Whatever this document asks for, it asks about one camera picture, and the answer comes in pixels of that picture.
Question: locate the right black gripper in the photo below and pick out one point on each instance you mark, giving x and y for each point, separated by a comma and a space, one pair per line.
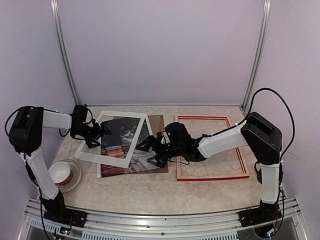
149, 140

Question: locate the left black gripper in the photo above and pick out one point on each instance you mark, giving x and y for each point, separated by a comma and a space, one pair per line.
98, 133

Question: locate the cat photo print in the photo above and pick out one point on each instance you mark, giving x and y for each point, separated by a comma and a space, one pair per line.
118, 145

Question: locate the white mat board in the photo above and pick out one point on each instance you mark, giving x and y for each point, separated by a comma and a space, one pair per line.
93, 155

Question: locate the red wooden picture frame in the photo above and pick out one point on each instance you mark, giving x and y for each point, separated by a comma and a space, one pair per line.
224, 160

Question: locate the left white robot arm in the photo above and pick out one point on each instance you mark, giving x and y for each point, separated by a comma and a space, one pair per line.
25, 135

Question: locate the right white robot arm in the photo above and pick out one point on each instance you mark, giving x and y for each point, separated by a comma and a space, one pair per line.
254, 132

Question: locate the brown backing board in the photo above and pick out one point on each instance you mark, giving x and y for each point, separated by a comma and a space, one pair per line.
157, 124

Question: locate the white red bowl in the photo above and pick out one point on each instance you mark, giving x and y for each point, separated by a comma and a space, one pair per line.
60, 173

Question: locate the dark green mug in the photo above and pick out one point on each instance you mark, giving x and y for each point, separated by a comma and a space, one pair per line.
258, 172

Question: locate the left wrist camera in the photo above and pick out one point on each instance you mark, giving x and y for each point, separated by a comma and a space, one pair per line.
79, 115

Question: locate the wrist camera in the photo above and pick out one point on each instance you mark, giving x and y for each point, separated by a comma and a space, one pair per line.
176, 134
79, 115

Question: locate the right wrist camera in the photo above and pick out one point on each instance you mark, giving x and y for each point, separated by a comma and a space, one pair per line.
176, 134

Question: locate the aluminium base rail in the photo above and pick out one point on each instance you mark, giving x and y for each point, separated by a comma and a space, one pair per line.
101, 225

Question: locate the left aluminium post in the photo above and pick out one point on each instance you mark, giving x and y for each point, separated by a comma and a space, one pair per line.
54, 4

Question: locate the aluminium post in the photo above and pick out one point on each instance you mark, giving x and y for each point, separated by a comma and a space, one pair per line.
54, 4
258, 53

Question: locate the right aluminium post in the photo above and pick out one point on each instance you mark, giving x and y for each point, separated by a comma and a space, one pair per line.
258, 53

